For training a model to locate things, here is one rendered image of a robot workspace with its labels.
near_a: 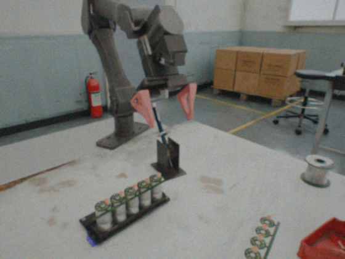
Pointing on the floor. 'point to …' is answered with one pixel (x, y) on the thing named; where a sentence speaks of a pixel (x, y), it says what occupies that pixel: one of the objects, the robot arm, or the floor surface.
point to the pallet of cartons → (259, 72)
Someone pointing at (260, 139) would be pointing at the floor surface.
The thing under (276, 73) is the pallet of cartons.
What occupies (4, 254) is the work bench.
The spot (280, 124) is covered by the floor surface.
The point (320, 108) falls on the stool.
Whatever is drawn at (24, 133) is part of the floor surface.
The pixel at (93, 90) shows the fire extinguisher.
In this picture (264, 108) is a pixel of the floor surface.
